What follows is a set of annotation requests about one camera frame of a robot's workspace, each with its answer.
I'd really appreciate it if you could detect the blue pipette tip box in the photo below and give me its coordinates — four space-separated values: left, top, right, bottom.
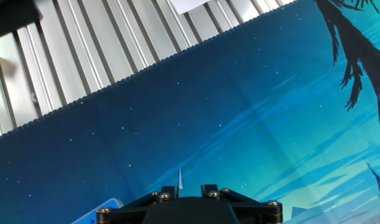
70 197 125 224

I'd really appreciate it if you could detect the printed landscape cloth mat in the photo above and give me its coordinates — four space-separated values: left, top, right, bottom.
0 0 380 224

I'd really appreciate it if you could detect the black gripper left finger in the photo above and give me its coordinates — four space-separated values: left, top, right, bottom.
96 185 180 224

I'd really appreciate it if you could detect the printed marker sheet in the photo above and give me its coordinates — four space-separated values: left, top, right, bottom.
169 0 213 16

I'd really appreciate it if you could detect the black pad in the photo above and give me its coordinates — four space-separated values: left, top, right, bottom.
0 0 43 40

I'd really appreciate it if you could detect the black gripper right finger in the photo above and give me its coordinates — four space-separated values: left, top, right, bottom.
201 184 283 224

